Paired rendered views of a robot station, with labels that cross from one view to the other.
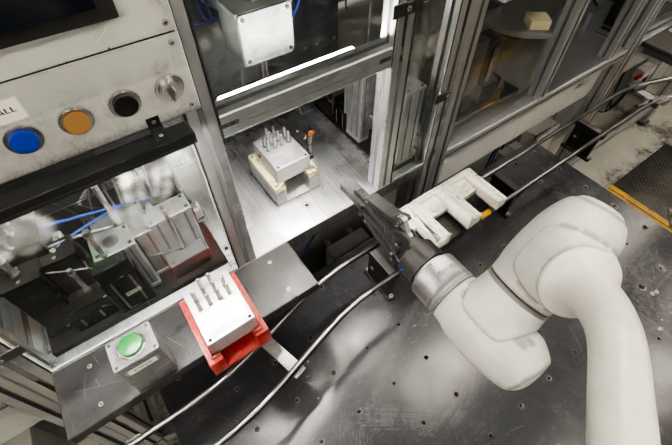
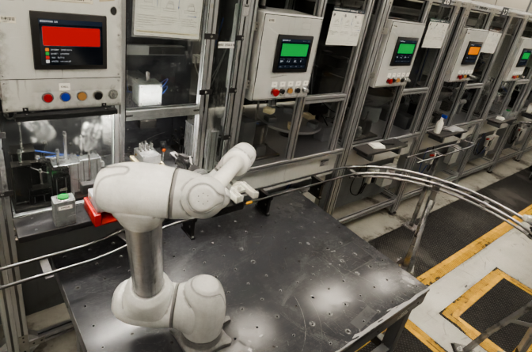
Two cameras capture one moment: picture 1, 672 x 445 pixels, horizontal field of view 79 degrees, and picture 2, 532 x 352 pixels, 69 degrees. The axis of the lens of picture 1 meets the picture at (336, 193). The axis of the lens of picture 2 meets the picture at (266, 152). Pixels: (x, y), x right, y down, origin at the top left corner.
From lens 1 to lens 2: 1.15 m
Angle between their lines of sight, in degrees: 26
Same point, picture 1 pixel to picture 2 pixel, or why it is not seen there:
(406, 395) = (189, 274)
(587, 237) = (239, 149)
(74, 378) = (24, 221)
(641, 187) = (382, 246)
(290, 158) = (151, 155)
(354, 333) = (168, 250)
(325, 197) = not seen: hidden behind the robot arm
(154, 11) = (116, 70)
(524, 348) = not seen: hidden behind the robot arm
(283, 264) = not seen: hidden behind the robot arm
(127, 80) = (101, 88)
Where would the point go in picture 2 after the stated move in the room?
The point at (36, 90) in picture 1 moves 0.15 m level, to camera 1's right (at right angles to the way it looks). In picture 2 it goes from (76, 83) to (115, 88)
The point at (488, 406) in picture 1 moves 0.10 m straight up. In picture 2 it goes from (231, 281) to (233, 265)
